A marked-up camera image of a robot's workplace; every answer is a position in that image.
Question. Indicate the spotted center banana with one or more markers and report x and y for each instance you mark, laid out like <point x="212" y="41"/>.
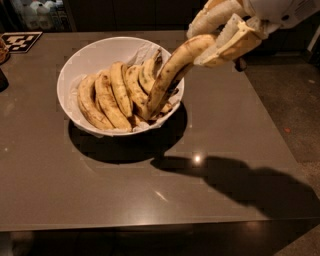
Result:
<point x="136" y="93"/>

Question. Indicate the plastic bottles in background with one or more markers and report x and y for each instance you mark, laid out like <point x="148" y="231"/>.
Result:
<point x="42" y="15"/>

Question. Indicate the leftmost banana in bowl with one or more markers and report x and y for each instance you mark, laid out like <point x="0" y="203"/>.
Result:
<point x="87" y="106"/>

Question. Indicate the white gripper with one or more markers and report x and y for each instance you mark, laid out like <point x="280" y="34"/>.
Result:
<point x="279" y="12"/>

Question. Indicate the black white marker tag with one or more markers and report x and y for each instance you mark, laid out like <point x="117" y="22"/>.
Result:
<point x="20" y="42"/>

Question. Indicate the small lower right banana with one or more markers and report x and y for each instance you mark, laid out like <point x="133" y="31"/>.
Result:
<point x="166" y="108"/>

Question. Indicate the rear banana with stem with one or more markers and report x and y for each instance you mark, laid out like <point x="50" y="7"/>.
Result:
<point x="148" y="69"/>

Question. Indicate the dark object at left edge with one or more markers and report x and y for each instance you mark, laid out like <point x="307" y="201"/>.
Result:
<point x="3" y="81"/>

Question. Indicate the middle banana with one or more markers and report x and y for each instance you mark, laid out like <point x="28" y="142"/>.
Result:
<point x="117" y="71"/>

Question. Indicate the brown object at left edge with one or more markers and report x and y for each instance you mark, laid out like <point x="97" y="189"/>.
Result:
<point x="4" y="52"/>

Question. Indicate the long banana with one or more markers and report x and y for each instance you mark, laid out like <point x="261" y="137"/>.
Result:
<point x="168" y="78"/>

